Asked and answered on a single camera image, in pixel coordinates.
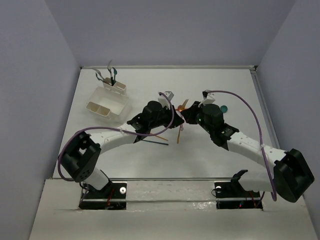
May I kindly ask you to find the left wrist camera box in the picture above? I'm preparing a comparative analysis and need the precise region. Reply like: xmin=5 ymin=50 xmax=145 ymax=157
xmin=157 ymin=91 xmax=174 ymax=108

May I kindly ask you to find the dark blue chopstick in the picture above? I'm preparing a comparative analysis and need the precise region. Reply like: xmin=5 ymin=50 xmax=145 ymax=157
xmin=142 ymin=139 xmax=169 ymax=146

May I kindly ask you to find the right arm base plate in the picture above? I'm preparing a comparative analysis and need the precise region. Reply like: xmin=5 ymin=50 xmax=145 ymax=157
xmin=211 ymin=181 xmax=263 ymax=210

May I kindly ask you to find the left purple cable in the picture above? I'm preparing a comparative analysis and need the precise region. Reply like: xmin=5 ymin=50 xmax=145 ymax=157
xmin=57 ymin=91 xmax=175 ymax=182

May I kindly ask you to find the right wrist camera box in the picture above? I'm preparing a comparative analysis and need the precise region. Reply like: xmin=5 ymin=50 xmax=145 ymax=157
xmin=198 ymin=89 xmax=216 ymax=107

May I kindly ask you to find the white utensil organizer tray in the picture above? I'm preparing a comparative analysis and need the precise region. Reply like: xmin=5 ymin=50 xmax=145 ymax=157
xmin=86 ymin=78 xmax=131 ymax=123

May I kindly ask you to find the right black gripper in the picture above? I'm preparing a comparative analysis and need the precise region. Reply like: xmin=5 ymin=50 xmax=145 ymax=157
xmin=180 ymin=101 xmax=214 ymax=135

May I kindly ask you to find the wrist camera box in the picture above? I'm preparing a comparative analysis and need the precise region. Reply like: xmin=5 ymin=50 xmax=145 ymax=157
xmin=198 ymin=89 xmax=216 ymax=107
xmin=157 ymin=91 xmax=174 ymax=108

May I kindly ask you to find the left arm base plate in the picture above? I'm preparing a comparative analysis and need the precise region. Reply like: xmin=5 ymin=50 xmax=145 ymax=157
xmin=78 ymin=181 xmax=127 ymax=210

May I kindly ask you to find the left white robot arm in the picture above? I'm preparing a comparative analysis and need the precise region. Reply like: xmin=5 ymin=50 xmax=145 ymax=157
xmin=57 ymin=100 xmax=184 ymax=198

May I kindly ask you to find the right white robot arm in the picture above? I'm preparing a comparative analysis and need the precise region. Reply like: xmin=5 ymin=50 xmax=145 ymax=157
xmin=181 ymin=101 xmax=315 ymax=203

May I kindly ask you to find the orange gold fork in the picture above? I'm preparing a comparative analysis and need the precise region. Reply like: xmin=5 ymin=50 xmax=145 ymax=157
xmin=176 ymin=99 xmax=190 ymax=145

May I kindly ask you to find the teal spoon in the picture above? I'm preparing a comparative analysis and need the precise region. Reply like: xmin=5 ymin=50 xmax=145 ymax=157
xmin=220 ymin=105 xmax=228 ymax=114

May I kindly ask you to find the pink handled silver fork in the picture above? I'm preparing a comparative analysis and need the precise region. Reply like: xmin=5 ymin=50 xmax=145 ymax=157
xmin=107 ymin=59 xmax=113 ymax=80

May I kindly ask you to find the teal fork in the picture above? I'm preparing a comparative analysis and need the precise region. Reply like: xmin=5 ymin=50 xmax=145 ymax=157
xmin=112 ymin=67 xmax=118 ymax=86
xmin=95 ymin=73 xmax=108 ymax=84

